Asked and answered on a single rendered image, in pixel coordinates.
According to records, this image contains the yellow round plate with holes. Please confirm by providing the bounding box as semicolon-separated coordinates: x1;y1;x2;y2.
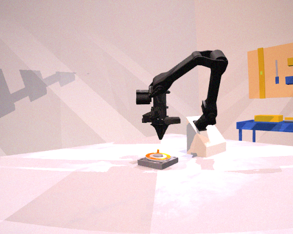
146;149;170;161

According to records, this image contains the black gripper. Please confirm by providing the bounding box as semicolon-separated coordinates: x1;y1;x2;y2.
151;104;181;140

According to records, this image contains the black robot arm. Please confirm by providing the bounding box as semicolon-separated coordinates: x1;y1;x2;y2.
136;50;228;132

